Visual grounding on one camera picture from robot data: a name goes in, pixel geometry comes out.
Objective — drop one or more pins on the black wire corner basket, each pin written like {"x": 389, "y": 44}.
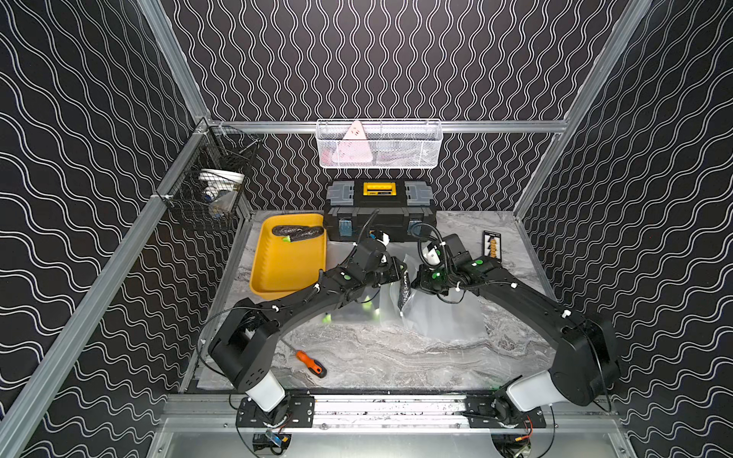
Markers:
{"x": 219, "y": 147}

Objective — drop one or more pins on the pink triangular card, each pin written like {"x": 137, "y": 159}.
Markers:
{"x": 354, "y": 148}

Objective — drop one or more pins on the white wire wall basket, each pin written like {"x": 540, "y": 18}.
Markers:
{"x": 400, "y": 143}

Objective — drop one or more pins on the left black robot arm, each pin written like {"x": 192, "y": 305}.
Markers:
{"x": 245, "y": 344}

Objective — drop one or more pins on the clear plastic bag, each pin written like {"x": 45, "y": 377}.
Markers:
{"x": 476, "y": 333}
{"x": 390, "y": 313}

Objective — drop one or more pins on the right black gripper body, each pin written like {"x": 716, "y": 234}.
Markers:
{"x": 435, "y": 280}

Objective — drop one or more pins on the white tape roll in basket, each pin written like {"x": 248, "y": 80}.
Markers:
{"x": 218, "y": 181}

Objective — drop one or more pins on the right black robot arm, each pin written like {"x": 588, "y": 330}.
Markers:
{"x": 586, "y": 363}

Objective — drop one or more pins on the yellow plastic tray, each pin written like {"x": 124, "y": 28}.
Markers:
{"x": 281, "y": 268}

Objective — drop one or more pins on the black yellow toolbox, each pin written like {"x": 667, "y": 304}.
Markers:
{"x": 402, "y": 209}

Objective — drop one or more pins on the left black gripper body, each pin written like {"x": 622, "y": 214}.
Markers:
{"x": 392, "y": 272}

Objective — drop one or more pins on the clear zip-top bag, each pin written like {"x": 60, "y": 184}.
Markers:
{"x": 352, "y": 313}

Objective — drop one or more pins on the orange handled screwdriver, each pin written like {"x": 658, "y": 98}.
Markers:
{"x": 313, "y": 366}

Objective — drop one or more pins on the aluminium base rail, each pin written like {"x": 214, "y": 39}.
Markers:
{"x": 312, "y": 412}

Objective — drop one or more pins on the black phone with orange screen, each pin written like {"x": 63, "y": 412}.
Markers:
{"x": 492, "y": 245}

